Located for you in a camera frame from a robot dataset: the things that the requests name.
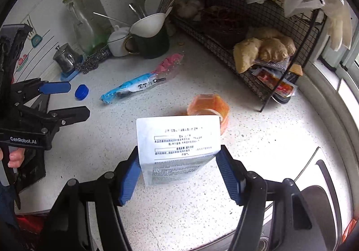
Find ginger root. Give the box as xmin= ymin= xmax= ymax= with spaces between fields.
xmin=233 ymin=26 xmax=297 ymax=73

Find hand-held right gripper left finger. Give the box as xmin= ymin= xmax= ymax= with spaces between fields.
xmin=42 ymin=146 xmax=142 ymax=251

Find pile of red sauce packets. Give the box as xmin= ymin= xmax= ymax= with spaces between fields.
xmin=251 ymin=67 xmax=298 ymax=99

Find cream rubber glove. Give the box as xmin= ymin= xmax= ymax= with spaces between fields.
xmin=322 ymin=0 xmax=353 ymax=51

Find metal utensil handles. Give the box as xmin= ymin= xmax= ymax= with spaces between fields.
xmin=93 ymin=3 xmax=147 ymax=27

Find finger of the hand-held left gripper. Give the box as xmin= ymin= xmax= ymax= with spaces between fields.
xmin=13 ymin=78 xmax=71 ymax=108
xmin=20 ymin=106 xmax=90 ymax=135

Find black wire rack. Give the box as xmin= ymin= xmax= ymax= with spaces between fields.
xmin=169 ymin=0 xmax=328 ymax=113

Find dried red chilies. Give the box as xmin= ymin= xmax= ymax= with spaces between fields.
xmin=201 ymin=5 xmax=248 ymax=33

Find steel wool scrubber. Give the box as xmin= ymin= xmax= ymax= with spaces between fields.
xmin=74 ymin=48 xmax=112 ymax=74

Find person's blue jeans leg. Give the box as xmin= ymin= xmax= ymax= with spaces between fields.
xmin=0 ymin=184 xmax=18 ymax=251

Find orange plastic cup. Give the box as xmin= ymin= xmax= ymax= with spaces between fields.
xmin=186 ymin=93 xmax=230 ymax=135

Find black mug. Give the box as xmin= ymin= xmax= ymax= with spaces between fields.
xmin=125 ymin=25 xmax=170 ymax=59

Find person's left hand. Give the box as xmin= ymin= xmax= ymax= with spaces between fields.
xmin=8 ymin=148 xmax=26 ymax=169

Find glass carafe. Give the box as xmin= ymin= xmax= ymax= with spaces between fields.
xmin=62 ymin=0 xmax=109 ymax=54

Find red basin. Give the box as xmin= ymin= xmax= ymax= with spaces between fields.
xmin=15 ymin=214 xmax=46 ymax=241

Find kitchen cartoon wall sticker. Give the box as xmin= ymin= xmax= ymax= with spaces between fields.
xmin=12 ymin=13 xmax=43 ymax=72

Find toothbrush in plastic pack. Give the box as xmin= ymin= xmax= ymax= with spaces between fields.
xmin=101 ymin=53 xmax=184 ymax=104

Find white spatula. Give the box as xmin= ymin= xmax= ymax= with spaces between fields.
xmin=144 ymin=0 xmax=165 ymax=16

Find window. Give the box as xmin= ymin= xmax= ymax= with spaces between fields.
xmin=304 ymin=0 xmax=359 ymax=140

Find garlic bulbs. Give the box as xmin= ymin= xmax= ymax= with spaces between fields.
xmin=175 ymin=0 xmax=204 ymax=20

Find blue bottle cap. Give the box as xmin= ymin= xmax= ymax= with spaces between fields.
xmin=74 ymin=84 xmax=90 ymax=99

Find blue dish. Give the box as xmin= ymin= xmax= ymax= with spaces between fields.
xmin=60 ymin=55 xmax=84 ymax=82

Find orange mesh cloth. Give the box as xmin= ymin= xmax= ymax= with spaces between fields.
xmin=342 ymin=218 xmax=358 ymax=244

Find white lidded jar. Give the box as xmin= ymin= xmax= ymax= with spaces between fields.
xmin=107 ymin=25 xmax=134 ymax=57

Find white ladle spoon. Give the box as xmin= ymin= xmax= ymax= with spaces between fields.
xmin=130 ymin=12 xmax=168 ymax=38

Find steel teapot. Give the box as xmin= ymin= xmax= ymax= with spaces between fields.
xmin=52 ymin=42 xmax=82 ymax=73

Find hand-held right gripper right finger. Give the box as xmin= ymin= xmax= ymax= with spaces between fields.
xmin=216 ymin=144 xmax=319 ymax=251

